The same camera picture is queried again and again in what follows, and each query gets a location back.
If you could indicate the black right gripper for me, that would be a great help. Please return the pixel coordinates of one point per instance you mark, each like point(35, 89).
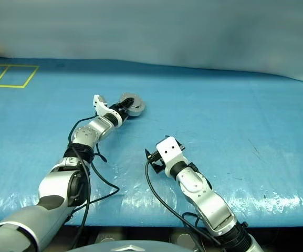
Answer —
point(156, 157)

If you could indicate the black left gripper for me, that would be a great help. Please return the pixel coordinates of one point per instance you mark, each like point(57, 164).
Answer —
point(121, 109)

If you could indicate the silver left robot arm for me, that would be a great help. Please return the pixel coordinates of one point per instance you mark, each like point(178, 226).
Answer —
point(91, 132)

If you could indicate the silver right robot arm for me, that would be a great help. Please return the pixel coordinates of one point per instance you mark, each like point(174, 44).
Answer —
point(209, 202)

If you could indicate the blue plastic table cover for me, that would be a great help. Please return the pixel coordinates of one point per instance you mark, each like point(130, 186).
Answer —
point(219, 118)

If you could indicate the round silver knob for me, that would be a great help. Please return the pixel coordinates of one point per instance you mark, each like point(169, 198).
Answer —
point(182, 238)
point(105, 239)

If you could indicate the grey dome with chevron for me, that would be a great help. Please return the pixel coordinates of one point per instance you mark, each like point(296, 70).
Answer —
point(130, 248)

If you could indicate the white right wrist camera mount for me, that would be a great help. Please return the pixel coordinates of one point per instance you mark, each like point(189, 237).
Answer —
point(169, 151)

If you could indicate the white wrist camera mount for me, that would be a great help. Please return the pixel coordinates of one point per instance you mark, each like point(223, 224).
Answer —
point(98, 105)
point(169, 151)

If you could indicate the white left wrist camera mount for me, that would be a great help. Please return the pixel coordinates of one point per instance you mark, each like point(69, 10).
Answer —
point(98, 105)

